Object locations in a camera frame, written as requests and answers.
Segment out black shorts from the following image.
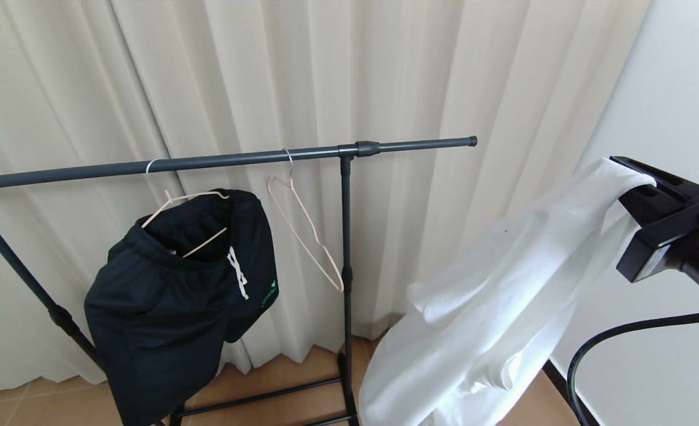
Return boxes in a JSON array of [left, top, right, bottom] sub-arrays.
[[83, 188, 279, 426]]

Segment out white garment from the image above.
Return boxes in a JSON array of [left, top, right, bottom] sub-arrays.
[[358, 157, 658, 426]]

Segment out black cable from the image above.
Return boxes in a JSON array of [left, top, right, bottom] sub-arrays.
[[567, 305, 699, 426]]

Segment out black clothes rack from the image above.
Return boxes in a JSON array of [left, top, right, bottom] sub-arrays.
[[0, 136, 478, 426]]

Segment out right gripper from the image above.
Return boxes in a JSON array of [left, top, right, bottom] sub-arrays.
[[616, 189, 699, 308]]

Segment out pink clothes hanger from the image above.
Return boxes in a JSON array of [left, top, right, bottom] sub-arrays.
[[267, 148, 345, 293], [141, 160, 230, 259]]

